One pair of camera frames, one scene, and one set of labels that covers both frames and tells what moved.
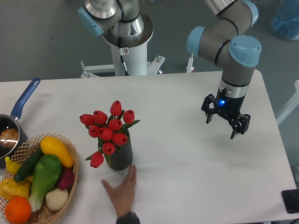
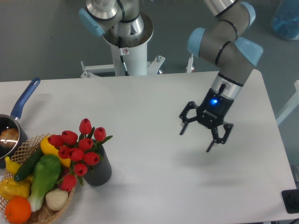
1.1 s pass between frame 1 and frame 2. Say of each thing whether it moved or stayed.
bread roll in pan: stayed
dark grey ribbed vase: moved
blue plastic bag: stayed
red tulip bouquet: moved
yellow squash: stayed
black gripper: moved
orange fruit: stayed
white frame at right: stayed
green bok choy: stayed
